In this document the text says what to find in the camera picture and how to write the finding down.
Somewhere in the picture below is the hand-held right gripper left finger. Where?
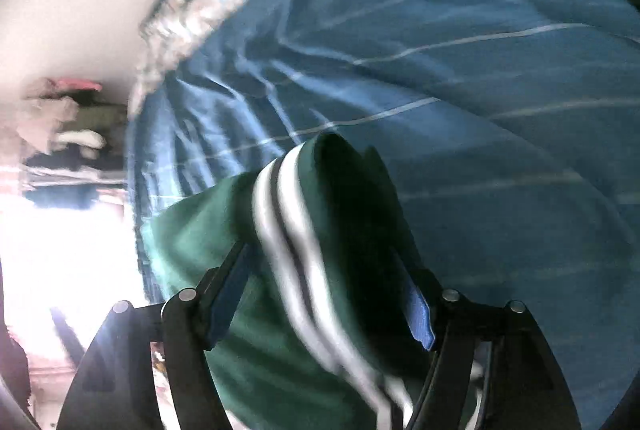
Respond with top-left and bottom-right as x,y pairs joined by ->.
55,240 -> 251,430

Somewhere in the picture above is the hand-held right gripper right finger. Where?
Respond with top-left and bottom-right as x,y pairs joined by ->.
402,267 -> 583,430

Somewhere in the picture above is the green and cream varsity jacket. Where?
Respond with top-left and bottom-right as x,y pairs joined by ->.
147,131 -> 493,430

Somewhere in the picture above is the pile of clothes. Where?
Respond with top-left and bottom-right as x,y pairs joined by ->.
15,77 -> 128,211

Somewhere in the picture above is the blue striped bed sheet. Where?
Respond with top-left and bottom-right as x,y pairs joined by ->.
125,0 -> 638,430

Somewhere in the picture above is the plaid checkered blanket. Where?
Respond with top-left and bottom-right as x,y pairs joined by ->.
129,0 -> 361,118

